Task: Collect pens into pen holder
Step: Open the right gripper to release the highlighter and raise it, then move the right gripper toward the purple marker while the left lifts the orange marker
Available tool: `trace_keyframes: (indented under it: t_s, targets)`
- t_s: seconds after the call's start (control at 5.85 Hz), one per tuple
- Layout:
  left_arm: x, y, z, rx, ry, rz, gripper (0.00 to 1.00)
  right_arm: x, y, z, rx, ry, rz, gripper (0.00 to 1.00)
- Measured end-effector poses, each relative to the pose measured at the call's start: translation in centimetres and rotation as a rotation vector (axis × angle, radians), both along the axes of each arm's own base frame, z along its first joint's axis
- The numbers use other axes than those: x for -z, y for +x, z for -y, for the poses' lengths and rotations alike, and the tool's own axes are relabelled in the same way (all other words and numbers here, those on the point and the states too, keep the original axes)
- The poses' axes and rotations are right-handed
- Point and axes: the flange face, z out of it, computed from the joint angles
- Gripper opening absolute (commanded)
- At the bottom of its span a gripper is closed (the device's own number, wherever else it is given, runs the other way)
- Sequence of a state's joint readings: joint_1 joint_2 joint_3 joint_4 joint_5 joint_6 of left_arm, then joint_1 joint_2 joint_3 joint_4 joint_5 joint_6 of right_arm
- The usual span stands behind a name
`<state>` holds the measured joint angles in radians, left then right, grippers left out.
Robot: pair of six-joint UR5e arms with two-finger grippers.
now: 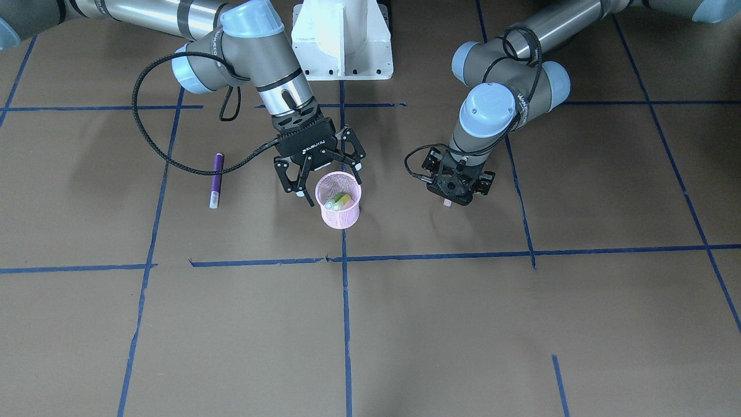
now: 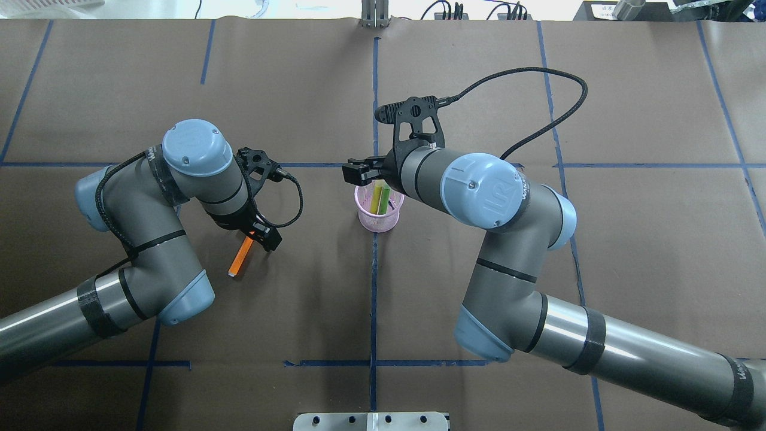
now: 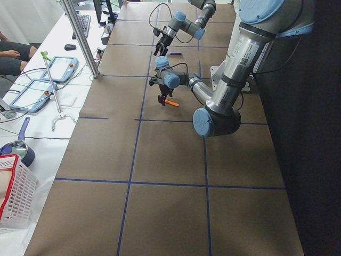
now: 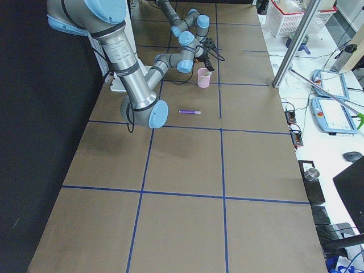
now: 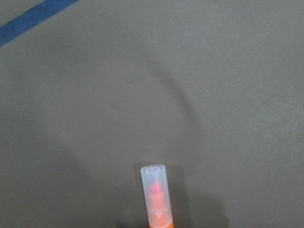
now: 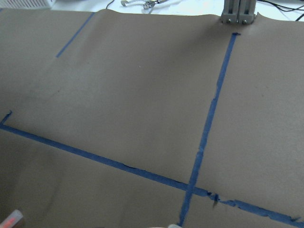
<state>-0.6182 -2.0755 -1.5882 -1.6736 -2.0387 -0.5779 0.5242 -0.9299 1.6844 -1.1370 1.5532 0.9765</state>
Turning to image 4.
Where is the black monitor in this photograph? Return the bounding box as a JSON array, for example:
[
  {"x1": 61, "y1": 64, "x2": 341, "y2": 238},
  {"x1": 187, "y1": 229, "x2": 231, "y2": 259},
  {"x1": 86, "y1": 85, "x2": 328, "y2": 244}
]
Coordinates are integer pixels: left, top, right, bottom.
[{"x1": 333, "y1": 159, "x2": 363, "y2": 233}]

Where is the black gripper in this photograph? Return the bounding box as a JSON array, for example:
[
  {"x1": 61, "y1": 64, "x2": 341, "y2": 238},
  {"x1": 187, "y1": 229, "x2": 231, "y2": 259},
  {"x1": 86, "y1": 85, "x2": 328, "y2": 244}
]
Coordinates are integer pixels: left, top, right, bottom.
[{"x1": 196, "y1": 54, "x2": 215, "y2": 72}]

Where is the upper blue teach pendant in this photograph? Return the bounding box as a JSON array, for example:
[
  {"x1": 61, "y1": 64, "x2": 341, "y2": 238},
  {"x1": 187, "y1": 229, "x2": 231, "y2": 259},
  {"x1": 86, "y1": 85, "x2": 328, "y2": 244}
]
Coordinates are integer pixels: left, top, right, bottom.
[{"x1": 312, "y1": 69, "x2": 350, "y2": 101}]

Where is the aluminium frame post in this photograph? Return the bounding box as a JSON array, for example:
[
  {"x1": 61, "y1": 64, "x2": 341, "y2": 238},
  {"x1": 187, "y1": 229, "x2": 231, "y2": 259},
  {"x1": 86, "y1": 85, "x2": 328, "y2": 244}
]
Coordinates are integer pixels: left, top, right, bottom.
[{"x1": 272, "y1": 0, "x2": 321, "y2": 89}]

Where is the grey drinking bottle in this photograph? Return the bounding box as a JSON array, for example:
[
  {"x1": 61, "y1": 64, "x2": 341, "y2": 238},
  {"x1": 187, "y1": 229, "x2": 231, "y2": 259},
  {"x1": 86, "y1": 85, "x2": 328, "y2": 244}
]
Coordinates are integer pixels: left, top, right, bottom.
[{"x1": 330, "y1": 44, "x2": 357, "y2": 73}]

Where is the blue teach pendant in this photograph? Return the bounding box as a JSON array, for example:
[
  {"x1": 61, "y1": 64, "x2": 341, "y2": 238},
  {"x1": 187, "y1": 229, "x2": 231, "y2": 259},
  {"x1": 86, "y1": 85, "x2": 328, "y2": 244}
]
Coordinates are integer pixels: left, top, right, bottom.
[
  {"x1": 311, "y1": 97, "x2": 357, "y2": 135},
  {"x1": 312, "y1": 69, "x2": 350, "y2": 101}
]

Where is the metal cup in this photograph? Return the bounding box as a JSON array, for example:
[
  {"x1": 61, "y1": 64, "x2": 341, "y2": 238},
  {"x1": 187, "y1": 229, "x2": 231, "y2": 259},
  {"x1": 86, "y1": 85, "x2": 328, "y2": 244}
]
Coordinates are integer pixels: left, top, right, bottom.
[{"x1": 304, "y1": 168, "x2": 320, "y2": 182}]

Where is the blue handled saucepan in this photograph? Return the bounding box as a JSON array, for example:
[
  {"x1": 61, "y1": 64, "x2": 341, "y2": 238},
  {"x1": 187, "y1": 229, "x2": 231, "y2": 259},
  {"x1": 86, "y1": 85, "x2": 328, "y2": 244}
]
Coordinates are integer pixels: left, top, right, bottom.
[{"x1": 286, "y1": 31, "x2": 313, "y2": 55}]

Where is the pink mesh pen holder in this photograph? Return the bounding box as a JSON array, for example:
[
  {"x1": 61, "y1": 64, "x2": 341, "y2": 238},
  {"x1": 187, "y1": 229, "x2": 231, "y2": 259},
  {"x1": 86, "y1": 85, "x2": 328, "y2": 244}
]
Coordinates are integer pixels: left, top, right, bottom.
[{"x1": 197, "y1": 68, "x2": 211, "y2": 88}]

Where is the grabber reacher tool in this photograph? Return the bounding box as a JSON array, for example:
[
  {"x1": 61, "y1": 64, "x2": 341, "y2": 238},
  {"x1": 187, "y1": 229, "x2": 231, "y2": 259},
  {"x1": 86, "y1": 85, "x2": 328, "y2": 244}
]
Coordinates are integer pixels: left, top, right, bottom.
[{"x1": 288, "y1": 67, "x2": 364, "y2": 125}]

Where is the purple highlighter pen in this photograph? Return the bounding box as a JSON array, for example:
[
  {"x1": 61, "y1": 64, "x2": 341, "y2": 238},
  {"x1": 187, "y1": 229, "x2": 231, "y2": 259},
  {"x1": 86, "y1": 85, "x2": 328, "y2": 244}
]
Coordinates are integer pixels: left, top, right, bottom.
[{"x1": 179, "y1": 110, "x2": 201, "y2": 114}]

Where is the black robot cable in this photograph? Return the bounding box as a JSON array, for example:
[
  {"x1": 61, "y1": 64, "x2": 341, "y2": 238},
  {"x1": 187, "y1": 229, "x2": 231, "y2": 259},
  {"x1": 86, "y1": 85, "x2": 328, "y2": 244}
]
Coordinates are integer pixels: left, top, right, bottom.
[{"x1": 159, "y1": 42, "x2": 225, "y2": 85}]

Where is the black computer mouse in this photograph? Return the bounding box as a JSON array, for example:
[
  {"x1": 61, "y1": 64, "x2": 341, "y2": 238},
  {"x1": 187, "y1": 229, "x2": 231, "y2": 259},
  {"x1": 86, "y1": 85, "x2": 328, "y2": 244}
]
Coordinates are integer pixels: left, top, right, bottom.
[{"x1": 342, "y1": 151, "x2": 363, "y2": 163}]

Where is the red white plastic basket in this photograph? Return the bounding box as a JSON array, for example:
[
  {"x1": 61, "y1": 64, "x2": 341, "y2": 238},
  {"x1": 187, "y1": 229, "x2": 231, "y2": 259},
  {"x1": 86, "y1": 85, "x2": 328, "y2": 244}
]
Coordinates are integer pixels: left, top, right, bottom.
[{"x1": 265, "y1": 1, "x2": 337, "y2": 38}]

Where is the black power strip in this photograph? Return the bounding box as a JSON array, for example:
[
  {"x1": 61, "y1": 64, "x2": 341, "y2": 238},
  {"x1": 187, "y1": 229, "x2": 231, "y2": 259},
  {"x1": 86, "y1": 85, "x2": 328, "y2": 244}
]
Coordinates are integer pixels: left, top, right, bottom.
[
  {"x1": 284, "y1": 110, "x2": 296, "y2": 125},
  {"x1": 289, "y1": 129, "x2": 304, "y2": 148}
]

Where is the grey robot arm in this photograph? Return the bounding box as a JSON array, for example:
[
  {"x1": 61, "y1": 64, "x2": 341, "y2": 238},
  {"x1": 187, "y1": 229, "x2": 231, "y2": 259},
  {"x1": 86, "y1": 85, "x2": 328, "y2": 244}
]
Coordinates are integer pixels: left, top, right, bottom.
[
  {"x1": 47, "y1": 0, "x2": 214, "y2": 129},
  {"x1": 155, "y1": 0, "x2": 210, "y2": 43}
]

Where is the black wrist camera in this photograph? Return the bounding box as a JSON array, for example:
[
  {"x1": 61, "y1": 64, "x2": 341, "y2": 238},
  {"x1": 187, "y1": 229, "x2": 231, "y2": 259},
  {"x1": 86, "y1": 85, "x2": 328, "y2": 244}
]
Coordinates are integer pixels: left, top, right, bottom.
[{"x1": 202, "y1": 37, "x2": 217, "y2": 52}]

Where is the lower blue teach pendant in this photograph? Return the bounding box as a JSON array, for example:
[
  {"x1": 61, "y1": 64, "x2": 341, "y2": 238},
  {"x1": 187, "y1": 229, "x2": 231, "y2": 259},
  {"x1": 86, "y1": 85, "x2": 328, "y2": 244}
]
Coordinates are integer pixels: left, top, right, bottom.
[{"x1": 311, "y1": 97, "x2": 357, "y2": 135}]

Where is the black box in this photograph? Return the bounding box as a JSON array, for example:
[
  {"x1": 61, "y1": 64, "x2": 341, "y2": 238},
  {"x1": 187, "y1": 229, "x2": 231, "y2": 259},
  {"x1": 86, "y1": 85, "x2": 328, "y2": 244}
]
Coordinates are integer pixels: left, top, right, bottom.
[{"x1": 298, "y1": 160, "x2": 325, "y2": 206}]

